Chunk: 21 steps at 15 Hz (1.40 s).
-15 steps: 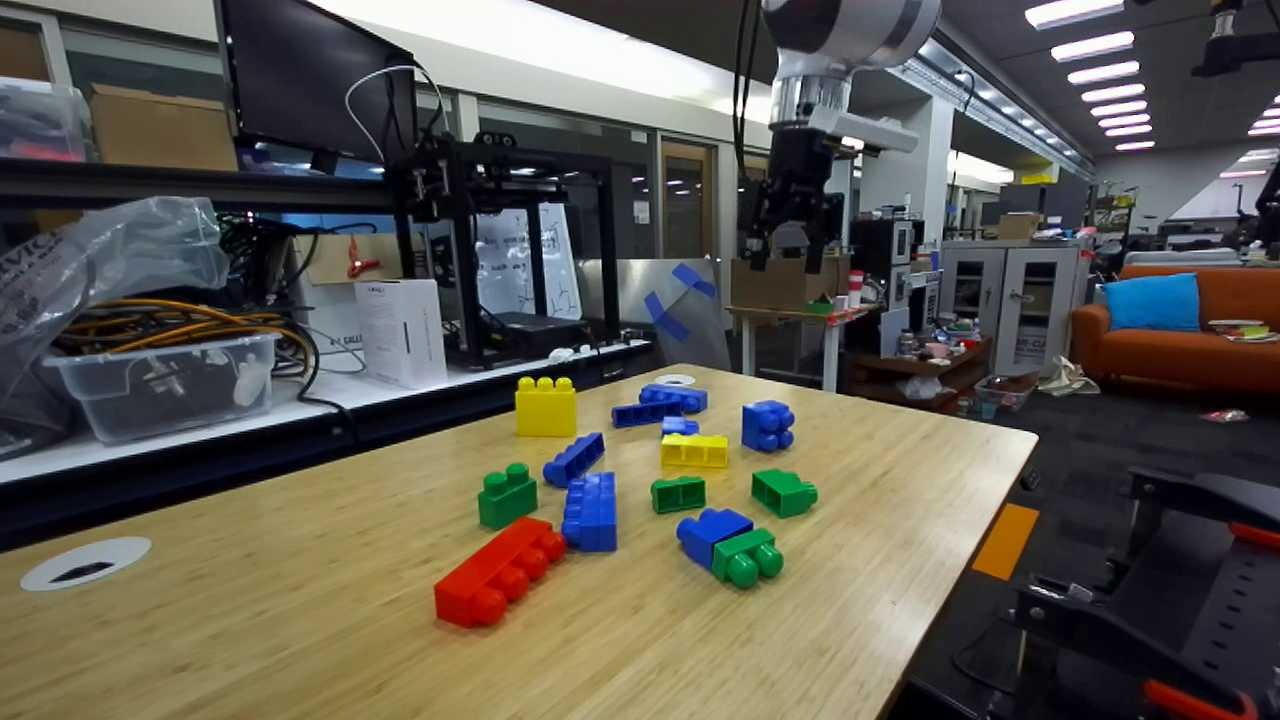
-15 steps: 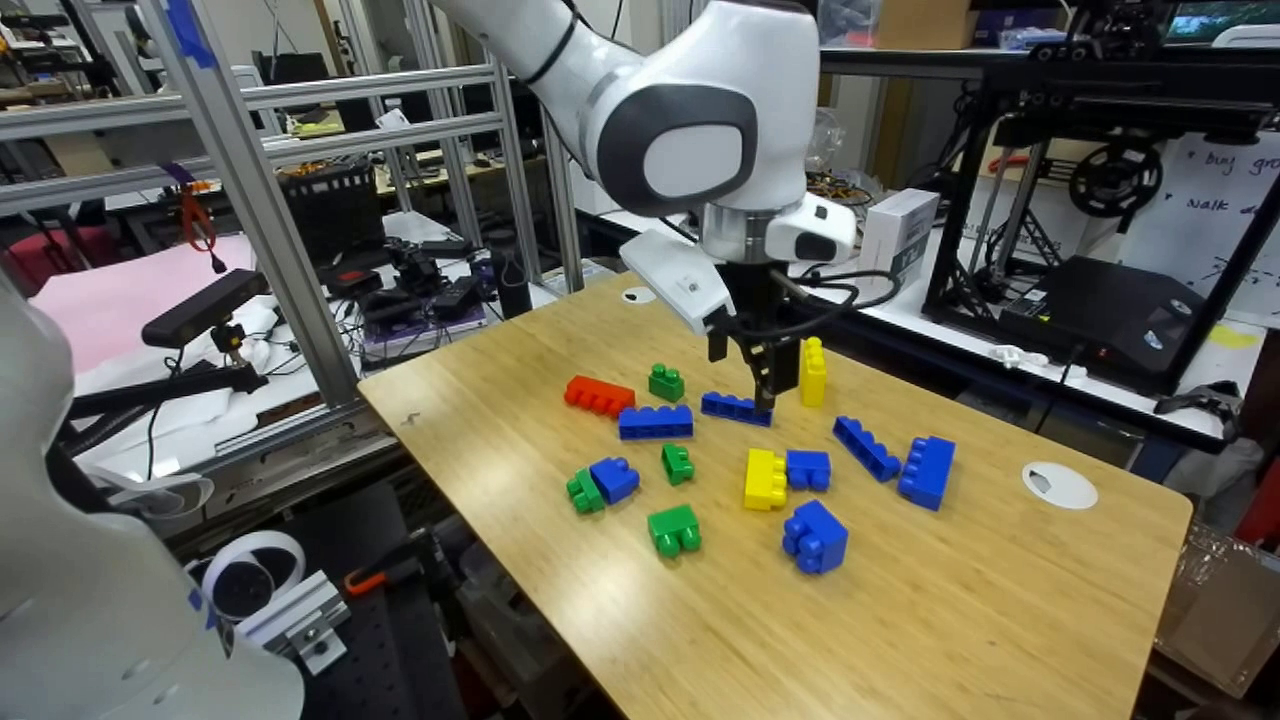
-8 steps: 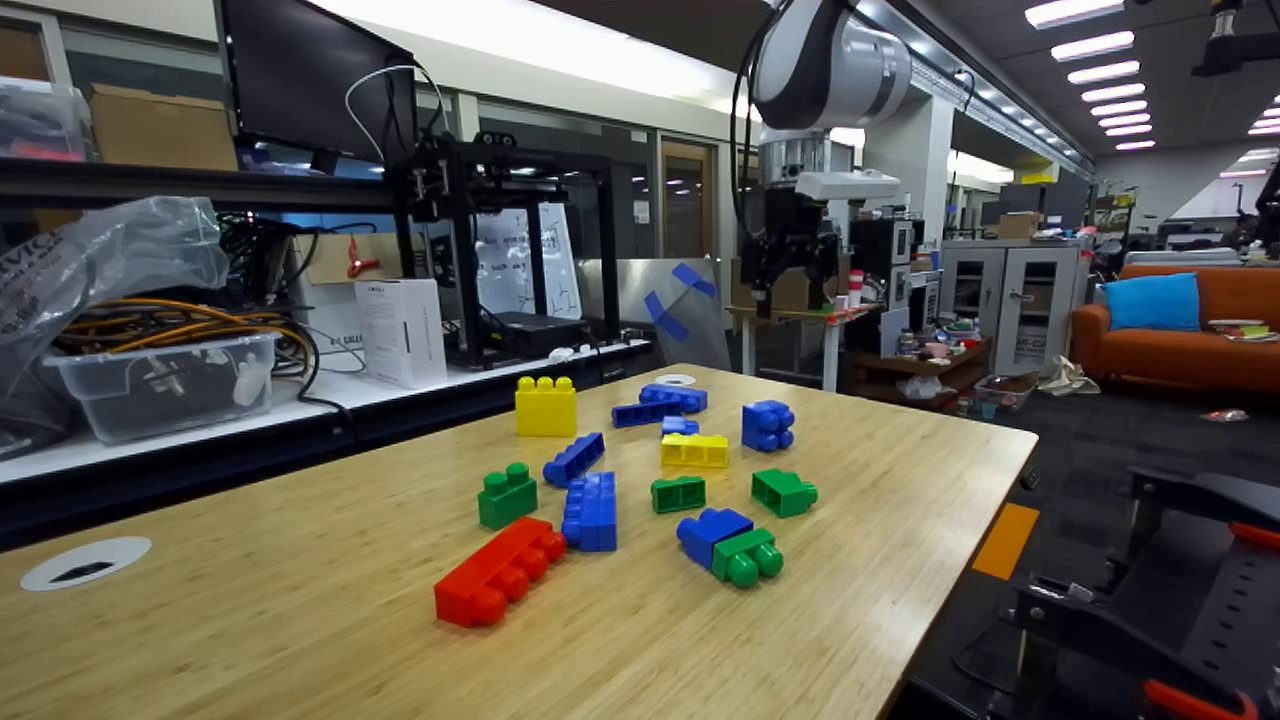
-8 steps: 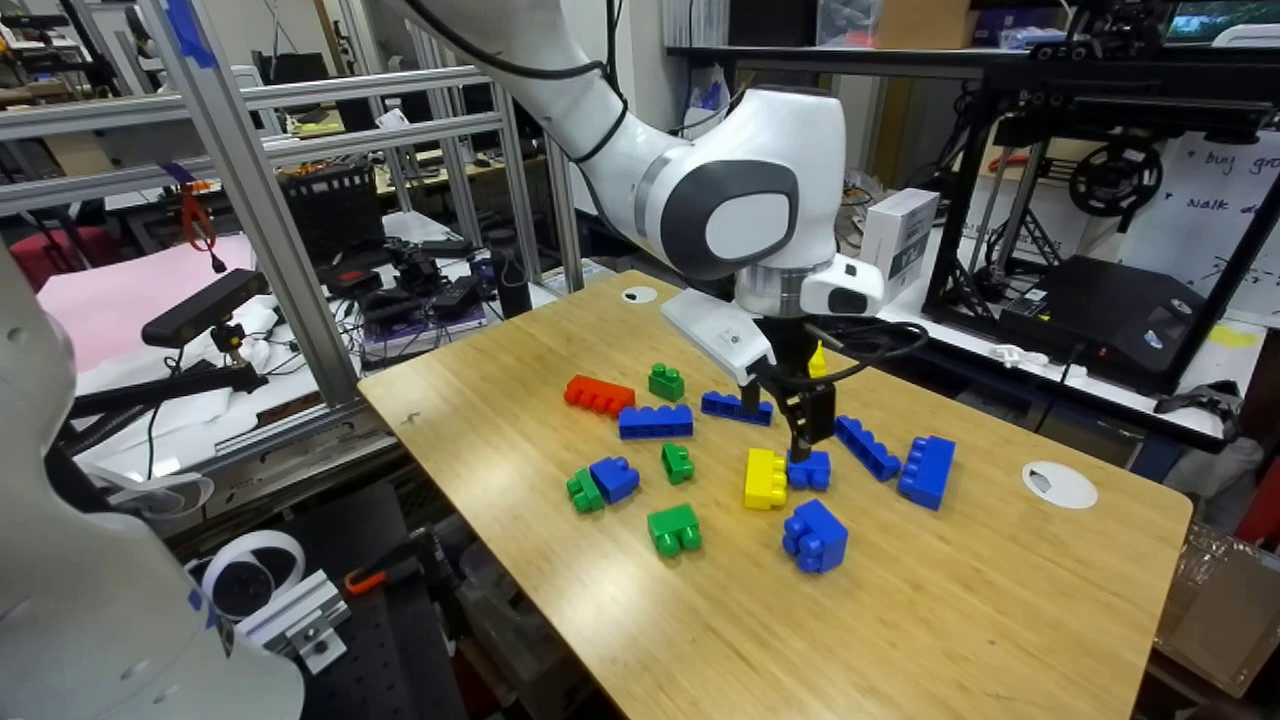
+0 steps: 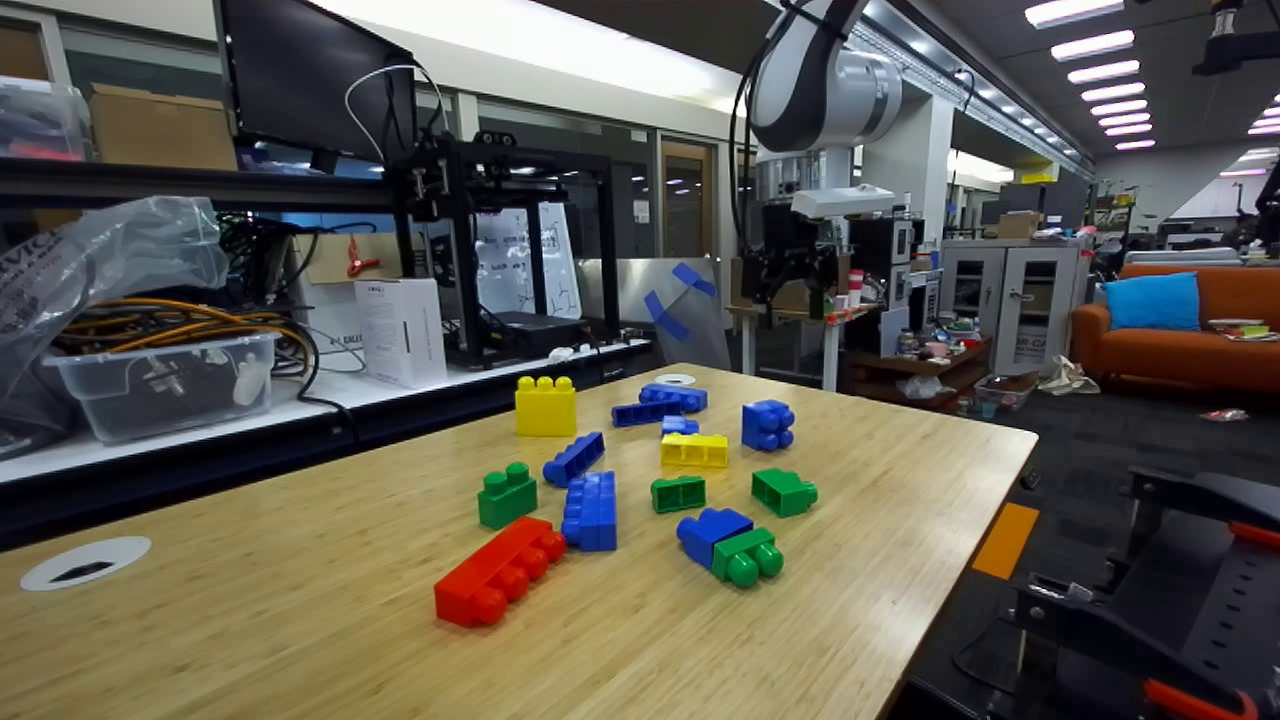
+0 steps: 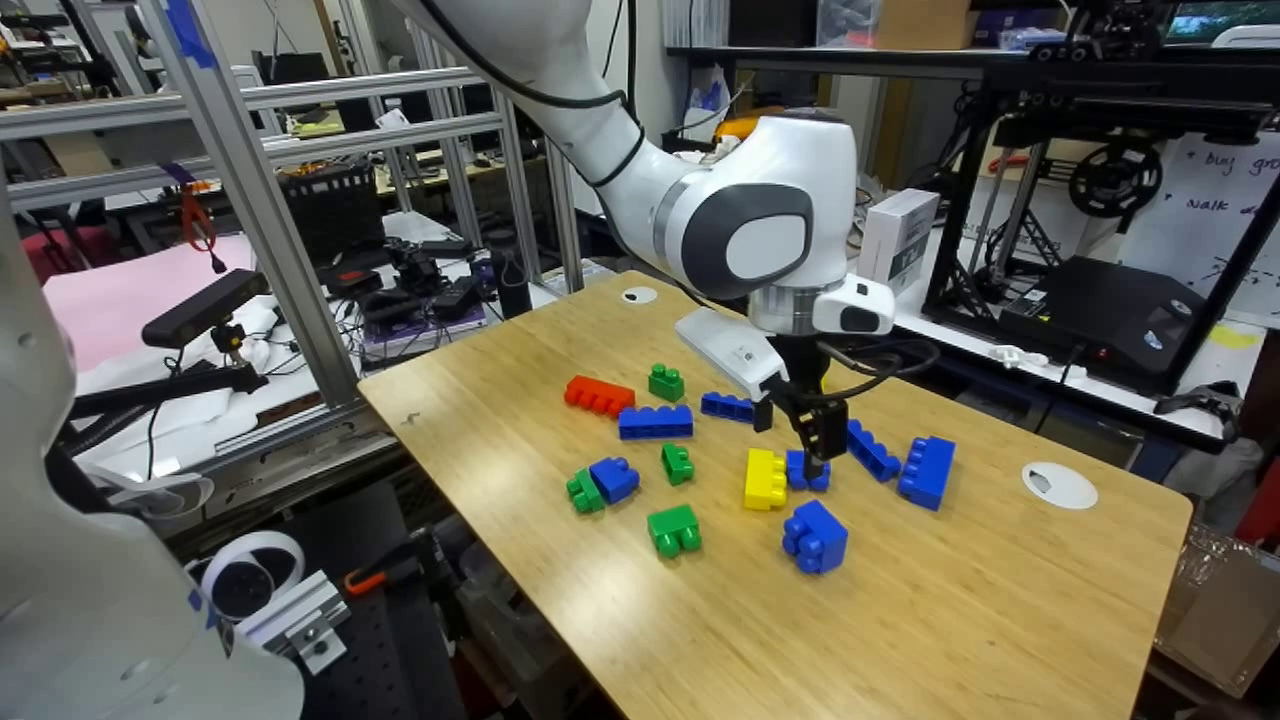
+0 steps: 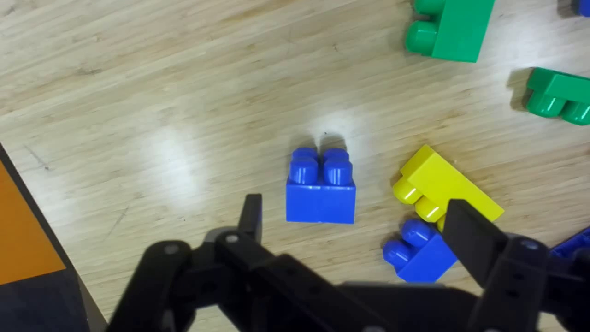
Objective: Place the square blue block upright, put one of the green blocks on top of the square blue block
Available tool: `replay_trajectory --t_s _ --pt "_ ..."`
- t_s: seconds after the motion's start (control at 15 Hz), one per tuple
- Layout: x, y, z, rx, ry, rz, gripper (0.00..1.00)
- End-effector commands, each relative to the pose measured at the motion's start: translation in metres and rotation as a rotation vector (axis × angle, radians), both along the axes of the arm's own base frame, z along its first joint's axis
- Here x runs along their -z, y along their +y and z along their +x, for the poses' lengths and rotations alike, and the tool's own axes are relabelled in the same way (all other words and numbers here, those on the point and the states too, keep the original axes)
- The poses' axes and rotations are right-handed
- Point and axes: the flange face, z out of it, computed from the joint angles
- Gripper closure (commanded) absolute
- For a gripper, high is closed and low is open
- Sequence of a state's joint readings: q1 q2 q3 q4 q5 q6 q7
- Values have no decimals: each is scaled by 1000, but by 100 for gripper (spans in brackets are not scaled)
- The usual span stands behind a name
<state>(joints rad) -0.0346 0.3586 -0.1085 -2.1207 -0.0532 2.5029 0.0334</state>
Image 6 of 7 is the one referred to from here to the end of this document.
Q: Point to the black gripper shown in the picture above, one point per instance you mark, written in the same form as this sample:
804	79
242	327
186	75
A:
810	366

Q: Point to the blue square four-stud block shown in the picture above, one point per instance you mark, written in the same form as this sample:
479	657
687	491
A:
815	538

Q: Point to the green toy block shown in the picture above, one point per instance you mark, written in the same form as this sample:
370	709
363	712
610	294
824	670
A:
586	492
665	382
675	529
678	462

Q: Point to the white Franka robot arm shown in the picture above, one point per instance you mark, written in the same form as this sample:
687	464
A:
785	187

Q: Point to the blue small toy block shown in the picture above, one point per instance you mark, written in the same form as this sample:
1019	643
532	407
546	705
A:
810	477
613	477

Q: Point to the yellow square toy block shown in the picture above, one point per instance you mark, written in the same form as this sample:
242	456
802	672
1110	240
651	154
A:
767	482

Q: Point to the blue long toy block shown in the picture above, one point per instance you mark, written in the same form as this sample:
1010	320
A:
879	456
724	407
655	423

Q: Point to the blue large toy block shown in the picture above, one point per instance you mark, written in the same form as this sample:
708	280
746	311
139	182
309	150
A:
929	475

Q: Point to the red long toy block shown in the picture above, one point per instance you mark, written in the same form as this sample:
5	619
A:
597	392

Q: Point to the white cardboard box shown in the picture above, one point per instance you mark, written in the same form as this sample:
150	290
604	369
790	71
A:
903	229

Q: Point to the white workbench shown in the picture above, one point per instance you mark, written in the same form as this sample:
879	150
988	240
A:
1015	358

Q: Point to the black 3D printer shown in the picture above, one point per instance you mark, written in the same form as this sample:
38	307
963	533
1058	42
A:
1104	314

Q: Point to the black upper shelf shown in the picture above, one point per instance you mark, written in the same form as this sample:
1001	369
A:
932	57

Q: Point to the large brown cardboard box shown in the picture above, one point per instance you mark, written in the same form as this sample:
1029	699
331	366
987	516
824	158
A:
1221	614

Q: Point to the white handwritten board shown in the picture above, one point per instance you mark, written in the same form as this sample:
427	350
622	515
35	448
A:
1207	203

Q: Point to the black box orange print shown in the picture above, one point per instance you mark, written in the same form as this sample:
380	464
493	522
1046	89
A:
332	214

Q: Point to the black computer monitor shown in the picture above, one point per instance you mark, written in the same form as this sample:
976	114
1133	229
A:
1221	20

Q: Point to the pink foam sheet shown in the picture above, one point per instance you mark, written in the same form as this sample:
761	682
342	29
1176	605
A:
122	302

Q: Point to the metal mounting bracket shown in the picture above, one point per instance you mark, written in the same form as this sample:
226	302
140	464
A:
306	633

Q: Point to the black stereo camera bar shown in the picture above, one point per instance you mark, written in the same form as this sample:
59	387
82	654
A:
203	311

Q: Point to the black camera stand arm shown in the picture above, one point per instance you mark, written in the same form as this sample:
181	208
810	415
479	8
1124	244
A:
163	387

